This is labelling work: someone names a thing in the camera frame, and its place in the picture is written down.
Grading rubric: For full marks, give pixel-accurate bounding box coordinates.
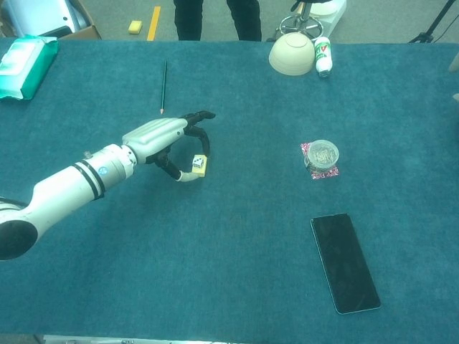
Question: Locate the cardboard box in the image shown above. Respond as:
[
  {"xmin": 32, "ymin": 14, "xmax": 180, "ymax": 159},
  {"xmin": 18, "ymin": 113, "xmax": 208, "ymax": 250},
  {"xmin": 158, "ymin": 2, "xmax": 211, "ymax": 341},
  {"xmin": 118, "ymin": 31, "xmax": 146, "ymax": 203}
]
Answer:
[{"xmin": 0, "ymin": 0, "xmax": 103, "ymax": 39}]

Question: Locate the black tripod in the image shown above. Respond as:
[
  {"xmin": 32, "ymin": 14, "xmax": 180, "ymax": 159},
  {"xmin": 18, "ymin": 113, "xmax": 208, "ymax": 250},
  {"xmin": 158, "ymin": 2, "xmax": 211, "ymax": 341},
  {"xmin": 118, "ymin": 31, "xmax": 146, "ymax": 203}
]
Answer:
[{"xmin": 408, "ymin": 0, "xmax": 459, "ymax": 44}]

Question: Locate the chrome stool base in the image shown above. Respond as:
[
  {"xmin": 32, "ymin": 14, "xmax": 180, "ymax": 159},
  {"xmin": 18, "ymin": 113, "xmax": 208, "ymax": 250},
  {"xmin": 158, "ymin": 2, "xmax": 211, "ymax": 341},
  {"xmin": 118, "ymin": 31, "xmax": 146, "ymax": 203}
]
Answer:
[{"xmin": 275, "ymin": 0, "xmax": 323, "ymax": 39}]

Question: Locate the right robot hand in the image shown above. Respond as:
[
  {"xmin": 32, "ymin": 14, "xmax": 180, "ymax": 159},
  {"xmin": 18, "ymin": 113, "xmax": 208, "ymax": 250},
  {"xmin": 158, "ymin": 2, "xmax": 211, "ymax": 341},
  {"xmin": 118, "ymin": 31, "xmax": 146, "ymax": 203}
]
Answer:
[{"xmin": 449, "ymin": 52, "xmax": 459, "ymax": 103}]

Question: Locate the clear jar of clips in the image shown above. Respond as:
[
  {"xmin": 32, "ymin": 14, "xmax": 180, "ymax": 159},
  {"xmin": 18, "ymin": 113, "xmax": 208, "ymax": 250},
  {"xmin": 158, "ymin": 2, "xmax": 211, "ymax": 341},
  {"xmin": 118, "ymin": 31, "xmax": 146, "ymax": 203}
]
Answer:
[{"xmin": 303, "ymin": 139, "xmax": 340, "ymax": 172}]

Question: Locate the white plastic stand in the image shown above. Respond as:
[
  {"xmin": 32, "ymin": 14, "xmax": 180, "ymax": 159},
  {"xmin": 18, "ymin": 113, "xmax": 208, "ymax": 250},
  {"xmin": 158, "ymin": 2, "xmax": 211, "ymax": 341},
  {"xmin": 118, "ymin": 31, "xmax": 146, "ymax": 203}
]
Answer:
[{"xmin": 315, "ymin": 0, "xmax": 348, "ymax": 33}]

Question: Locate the teal felt table cloth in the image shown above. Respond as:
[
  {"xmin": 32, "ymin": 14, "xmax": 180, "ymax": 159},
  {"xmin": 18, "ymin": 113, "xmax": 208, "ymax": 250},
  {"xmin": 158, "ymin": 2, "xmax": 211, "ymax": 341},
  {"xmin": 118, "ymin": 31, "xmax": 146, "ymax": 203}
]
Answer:
[{"xmin": 0, "ymin": 37, "xmax": 459, "ymax": 340}]

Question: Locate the green wet wipes pack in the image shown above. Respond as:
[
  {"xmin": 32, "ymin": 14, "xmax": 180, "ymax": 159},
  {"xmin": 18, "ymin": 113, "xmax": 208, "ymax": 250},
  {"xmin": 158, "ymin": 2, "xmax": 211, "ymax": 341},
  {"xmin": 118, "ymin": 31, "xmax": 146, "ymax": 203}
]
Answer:
[{"xmin": 0, "ymin": 34, "xmax": 59, "ymax": 101}]

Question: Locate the white bottle green label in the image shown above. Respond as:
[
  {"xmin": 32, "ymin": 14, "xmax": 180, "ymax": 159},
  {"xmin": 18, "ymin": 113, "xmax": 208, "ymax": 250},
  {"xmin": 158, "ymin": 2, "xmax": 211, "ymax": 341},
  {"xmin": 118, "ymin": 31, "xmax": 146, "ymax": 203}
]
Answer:
[{"xmin": 313, "ymin": 37, "xmax": 333, "ymax": 79}]

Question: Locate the white grey plastic device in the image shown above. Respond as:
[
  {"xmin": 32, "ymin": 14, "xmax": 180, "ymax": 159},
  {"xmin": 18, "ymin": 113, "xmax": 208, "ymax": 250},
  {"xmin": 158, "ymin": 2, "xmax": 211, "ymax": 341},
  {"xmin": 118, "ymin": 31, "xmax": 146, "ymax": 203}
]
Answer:
[{"xmin": 3, "ymin": 0, "xmax": 90, "ymax": 37}]

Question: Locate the cream upturned bowl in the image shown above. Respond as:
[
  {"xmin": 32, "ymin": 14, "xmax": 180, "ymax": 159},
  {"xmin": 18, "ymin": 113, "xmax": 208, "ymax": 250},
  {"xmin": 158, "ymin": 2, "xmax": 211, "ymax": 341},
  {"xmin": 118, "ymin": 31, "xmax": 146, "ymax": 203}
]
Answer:
[{"xmin": 268, "ymin": 32, "xmax": 316, "ymax": 77}]

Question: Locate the red patterned coaster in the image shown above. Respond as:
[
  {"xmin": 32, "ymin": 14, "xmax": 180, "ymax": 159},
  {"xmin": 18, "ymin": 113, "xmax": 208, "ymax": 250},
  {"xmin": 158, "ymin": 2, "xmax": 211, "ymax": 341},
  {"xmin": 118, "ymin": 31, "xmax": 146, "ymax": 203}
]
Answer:
[{"xmin": 300, "ymin": 142, "xmax": 341, "ymax": 181}]

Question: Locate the person in black trousers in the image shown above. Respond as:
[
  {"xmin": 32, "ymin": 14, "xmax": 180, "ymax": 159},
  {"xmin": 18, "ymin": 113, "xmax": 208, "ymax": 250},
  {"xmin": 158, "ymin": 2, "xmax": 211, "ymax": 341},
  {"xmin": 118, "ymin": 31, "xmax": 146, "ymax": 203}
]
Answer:
[{"xmin": 174, "ymin": 0, "xmax": 262, "ymax": 42}]

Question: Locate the black smartphone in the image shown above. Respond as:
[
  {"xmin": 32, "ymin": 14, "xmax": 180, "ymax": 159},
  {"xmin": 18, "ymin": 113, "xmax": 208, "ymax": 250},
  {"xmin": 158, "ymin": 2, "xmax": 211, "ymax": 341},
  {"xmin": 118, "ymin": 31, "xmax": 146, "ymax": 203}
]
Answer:
[{"xmin": 310, "ymin": 213, "xmax": 382, "ymax": 315}]

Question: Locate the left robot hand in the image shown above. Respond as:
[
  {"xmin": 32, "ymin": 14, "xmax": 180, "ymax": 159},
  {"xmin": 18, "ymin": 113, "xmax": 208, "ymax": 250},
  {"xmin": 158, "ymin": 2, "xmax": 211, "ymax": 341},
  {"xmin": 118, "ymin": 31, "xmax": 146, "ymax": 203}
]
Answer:
[{"xmin": 121, "ymin": 110, "xmax": 217, "ymax": 183}]

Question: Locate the green pencil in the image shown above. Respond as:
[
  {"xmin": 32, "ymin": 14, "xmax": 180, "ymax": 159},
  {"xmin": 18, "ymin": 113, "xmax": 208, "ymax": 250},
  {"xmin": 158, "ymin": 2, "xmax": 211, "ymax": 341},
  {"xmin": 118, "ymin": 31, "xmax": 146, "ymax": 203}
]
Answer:
[{"xmin": 160, "ymin": 59, "xmax": 169, "ymax": 115}]

